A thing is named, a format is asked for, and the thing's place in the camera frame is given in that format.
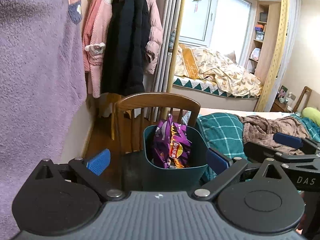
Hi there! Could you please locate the purple chip bag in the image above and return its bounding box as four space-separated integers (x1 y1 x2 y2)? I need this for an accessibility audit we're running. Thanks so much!
152 114 192 169

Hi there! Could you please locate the dark teal trash bin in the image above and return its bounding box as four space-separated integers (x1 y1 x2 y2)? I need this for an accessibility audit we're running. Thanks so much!
142 124 208 191

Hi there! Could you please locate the green pillow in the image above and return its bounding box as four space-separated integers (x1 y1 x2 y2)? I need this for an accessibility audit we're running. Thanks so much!
302 107 320 126

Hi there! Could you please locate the teal plaid blanket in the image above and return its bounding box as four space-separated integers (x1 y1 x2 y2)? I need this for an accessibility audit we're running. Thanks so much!
195 110 319 159

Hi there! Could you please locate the brown fuzzy blanket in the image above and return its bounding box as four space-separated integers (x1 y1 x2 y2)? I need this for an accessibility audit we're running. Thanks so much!
238 115 310 155

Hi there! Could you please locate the wooden chair black seat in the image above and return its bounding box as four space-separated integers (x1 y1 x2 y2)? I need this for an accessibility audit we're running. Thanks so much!
112 92 201 192

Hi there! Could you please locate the teal triangle window mat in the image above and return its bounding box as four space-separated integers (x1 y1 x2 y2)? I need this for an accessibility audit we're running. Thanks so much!
173 75 255 99

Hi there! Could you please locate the wooden shelf unit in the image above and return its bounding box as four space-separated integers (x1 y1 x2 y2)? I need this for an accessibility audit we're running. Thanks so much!
245 1 280 85

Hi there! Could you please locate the purple fleece garment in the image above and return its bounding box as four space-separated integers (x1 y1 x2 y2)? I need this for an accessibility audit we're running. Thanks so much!
1 0 87 239

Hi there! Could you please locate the floral yellow duvet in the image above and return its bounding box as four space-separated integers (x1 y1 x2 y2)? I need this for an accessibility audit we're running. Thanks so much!
175 44 262 98

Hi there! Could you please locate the light pink puffer coat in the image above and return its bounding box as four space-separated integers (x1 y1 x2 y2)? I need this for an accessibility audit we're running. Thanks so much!
145 0 163 74

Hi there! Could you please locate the yellow patterned curtain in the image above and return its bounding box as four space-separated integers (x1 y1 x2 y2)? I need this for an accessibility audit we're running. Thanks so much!
255 0 302 112

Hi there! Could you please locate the black puffer jacket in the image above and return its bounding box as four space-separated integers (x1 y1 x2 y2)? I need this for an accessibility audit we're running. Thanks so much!
101 0 151 96

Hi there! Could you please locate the pink fleece jacket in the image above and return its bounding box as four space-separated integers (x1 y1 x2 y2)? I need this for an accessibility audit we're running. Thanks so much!
82 0 112 98

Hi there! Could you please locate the grey curtain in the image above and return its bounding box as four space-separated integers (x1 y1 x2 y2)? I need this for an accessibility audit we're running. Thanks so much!
143 0 188 120

